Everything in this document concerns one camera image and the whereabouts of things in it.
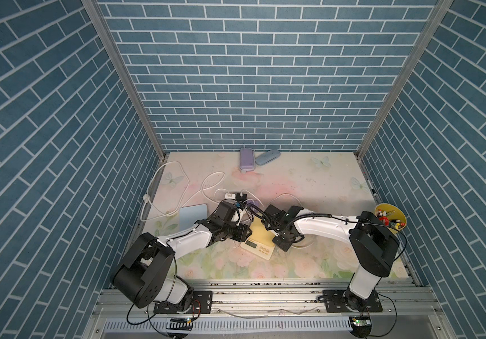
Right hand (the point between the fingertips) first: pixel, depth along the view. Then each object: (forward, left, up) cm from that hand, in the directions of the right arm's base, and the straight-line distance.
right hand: (284, 242), depth 88 cm
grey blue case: (+48, +9, +2) cm, 49 cm away
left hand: (+2, +14, +3) cm, 14 cm away
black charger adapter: (+16, +21, +7) cm, 27 cm away
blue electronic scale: (+10, +44, -1) cm, 45 cm away
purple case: (+44, +21, +3) cm, 49 cm away
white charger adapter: (+16, +24, +8) cm, 30 cm away
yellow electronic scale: (-1, +10, +2) cm, 10 cm away
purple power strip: (+9, +13, +13) cm, 21 cm away
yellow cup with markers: (+10, -42, +10) cm, 44 cm away
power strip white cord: (+31, +72, -4) cm, 79 cm away
